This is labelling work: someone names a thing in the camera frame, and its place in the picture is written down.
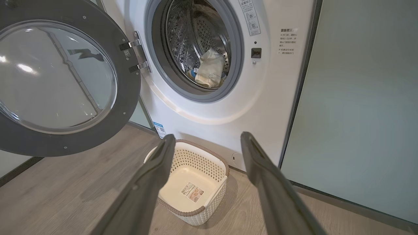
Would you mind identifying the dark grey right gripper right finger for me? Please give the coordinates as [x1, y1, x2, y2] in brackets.
[241, 132, 327, 235]

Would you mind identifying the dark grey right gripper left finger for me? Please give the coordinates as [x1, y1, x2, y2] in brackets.
[91, 134, 177, 235]

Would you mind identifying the dark grey round washer door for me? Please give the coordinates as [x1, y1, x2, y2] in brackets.
[0, 0, 142, 157]

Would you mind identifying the blue garment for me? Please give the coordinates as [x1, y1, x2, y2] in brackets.
[187, 66, 228, 81]

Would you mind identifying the cream yellow garment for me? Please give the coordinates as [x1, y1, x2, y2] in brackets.
[195, 49, 227, 89]

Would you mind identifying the basket product label sticker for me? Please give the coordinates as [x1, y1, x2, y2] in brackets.
[180, 182, 205, 203]

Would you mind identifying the white perforated laundry basket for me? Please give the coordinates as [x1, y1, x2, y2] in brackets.
[144, 139, 230, 227]

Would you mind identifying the white front-load washing machine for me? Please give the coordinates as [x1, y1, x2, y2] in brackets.
[100, 0, 323, 171]

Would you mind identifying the metal door hinge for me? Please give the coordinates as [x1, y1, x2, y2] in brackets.
[119, 31, 152, 73]

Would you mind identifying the blue energy label sticker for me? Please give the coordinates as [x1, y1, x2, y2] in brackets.
[153, 121, 167, 139]

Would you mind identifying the wide pale green cabinet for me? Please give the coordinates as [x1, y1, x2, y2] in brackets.
[280, 0, 418, 225]

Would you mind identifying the white instruction sticker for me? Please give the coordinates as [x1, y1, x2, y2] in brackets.
[238, 0, 262, 36]

